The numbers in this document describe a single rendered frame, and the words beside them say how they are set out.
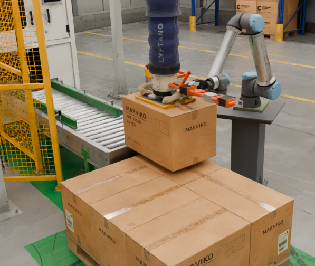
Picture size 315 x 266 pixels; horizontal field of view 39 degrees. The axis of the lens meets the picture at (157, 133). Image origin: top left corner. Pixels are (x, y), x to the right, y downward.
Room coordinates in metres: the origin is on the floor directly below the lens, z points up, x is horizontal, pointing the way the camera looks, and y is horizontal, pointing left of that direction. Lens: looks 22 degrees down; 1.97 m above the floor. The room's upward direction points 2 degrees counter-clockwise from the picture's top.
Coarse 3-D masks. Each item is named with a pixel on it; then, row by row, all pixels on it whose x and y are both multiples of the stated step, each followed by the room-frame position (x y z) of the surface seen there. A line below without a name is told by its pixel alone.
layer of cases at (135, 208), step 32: (128, 160) 3.05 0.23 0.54; (64, 192) 2.69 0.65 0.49; (96, 192) 2.58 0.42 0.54; (128, 192) 2.56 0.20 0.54; (160, 192) 2.54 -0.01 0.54; (192, 192) 2.53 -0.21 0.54; (224, 192) 2.51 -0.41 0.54; (256, 192) 2.49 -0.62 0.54; (96, 224) 2.37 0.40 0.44; (128, 224) 2.19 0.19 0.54; (160, 224) 2.17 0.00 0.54; (192, 224) 2.16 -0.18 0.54; (224, 224) 2.14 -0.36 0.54; (256, 224) 2.18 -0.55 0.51; (288, 224) 2.37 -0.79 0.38; (96, 256) 2.40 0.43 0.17; (128, 256) 2.09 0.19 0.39; (160, 256) 1.88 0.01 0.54; (192, 256) 1.88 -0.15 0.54; (224, 256) 2.02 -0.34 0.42; (256, 256) 2.19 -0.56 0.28
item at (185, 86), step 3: (183, 84) 2.89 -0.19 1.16; (186, 84) 2.91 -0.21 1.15; (180, 87) 2.86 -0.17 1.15; (183, 87) 2.84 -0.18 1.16; (186, 87) 2.86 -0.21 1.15; (189, 87) 2.82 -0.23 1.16; (192, 87) 2.84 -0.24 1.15; (195, 87) 2.85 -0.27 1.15; (180, 90) 2.87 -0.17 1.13; (183, 90) 2.85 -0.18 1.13; (186, 90) 2.82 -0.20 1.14; (180, 93) 2.86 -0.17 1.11; (183, 93) 2.84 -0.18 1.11; (186, 93) 2.82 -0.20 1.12; (189, 93) 2.82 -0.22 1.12
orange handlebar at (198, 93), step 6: (180, 72) 3.31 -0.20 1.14; (186, 72) 3.27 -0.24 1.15; (150, 78) 3.15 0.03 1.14; (168, 84) 2.99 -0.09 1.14; (174, 84) 2.96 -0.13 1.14; (192, 90) 2.81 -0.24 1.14; (198, 90) 2.79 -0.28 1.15; (204, 90) 2.78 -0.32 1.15; (198, 96) 2.75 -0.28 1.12; (216, 96) 2.68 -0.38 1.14; (228, 102) 2.54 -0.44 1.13; (234, 102) 2.55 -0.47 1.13
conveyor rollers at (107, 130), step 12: (36, 96) 4.87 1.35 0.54; (60, 96) 4.84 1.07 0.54; (36, 108) 4.40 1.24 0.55; (60, 108) 4.37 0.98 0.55; (72, 108) 4.35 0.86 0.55; (84, 108) 4.33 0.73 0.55; (96, 108) 4.32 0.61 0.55; (84, 120) 4.01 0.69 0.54; (96, 120) 3.98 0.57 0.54; (108, 120) 3.96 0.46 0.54; (120, 120) 3.94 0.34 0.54; (84, 132) 3.70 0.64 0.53; (96, 132) 3.67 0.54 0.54; (108, 132) 3.64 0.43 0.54; (120, 132) 3.62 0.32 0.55; (108, 144) 3.42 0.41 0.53; (120, 144) 3.39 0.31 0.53
